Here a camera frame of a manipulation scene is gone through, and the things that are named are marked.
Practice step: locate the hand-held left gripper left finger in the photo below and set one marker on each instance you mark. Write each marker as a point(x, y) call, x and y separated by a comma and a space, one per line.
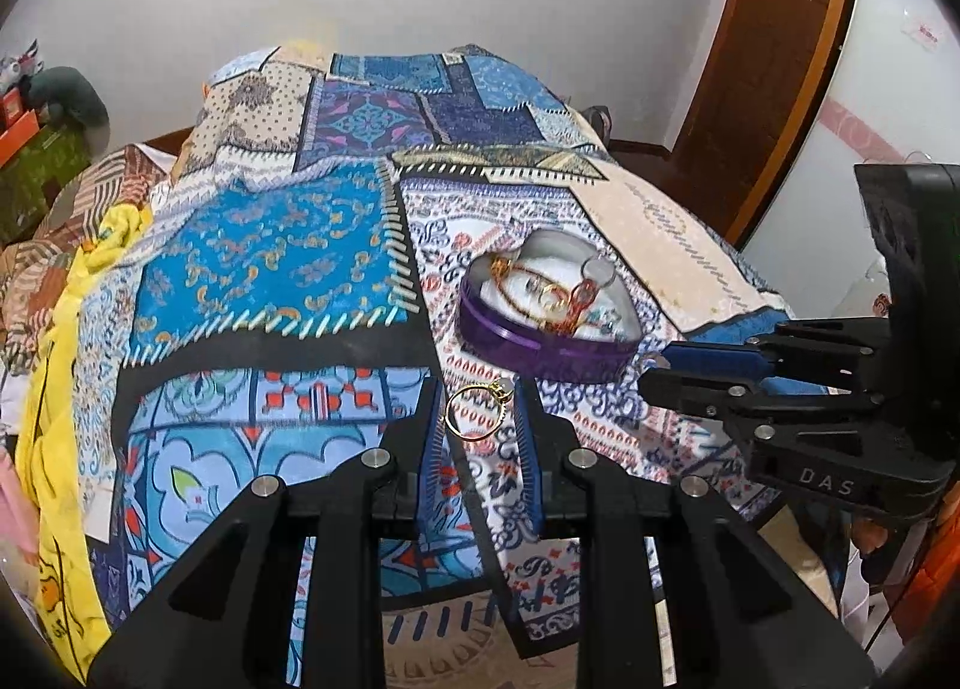
point(429, 450)

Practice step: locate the grey plush toy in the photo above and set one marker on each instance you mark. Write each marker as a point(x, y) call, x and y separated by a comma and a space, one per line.
point(71, 97)

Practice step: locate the wooden door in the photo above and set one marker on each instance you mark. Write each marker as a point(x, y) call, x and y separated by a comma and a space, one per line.
point(765, 59)

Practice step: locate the striped orange bedding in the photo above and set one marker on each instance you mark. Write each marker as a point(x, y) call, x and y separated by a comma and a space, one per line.
point(52, 269)

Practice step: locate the patchwork blanket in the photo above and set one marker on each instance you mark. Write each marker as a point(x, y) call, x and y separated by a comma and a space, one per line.
point(285, 262)

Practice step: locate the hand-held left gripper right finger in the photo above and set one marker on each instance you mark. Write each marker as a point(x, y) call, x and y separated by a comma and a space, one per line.
point(529, 465)

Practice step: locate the green patterned cabinet cover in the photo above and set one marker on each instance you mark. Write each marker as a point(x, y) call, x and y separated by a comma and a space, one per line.
point(37, 179)

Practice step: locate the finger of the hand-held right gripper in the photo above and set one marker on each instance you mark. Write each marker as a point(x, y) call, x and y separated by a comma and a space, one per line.
point(690, 394)
point(712, 358)

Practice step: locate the grey bag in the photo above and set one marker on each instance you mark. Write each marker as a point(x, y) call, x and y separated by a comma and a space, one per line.
point(596, 123)

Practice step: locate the purple heart-shaped tin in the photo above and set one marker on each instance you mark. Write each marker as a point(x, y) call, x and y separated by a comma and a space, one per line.
point(525, 353)

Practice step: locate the orange garment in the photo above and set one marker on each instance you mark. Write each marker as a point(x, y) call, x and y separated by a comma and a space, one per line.
point(919, 569)

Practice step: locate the white plush toy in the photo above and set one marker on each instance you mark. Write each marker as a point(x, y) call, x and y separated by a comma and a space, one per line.
point(16, 67)

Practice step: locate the orange box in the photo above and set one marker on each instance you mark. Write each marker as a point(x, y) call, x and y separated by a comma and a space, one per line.
point(15, 138)

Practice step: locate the red and white wall sticker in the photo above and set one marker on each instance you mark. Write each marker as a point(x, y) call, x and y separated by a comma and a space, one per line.
point(922, 35)

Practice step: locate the pink cloth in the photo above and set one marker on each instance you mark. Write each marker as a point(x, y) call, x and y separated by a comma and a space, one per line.
point(15, 516)

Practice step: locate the yellow cloth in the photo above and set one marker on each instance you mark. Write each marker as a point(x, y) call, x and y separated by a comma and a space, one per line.
point(52, 434)

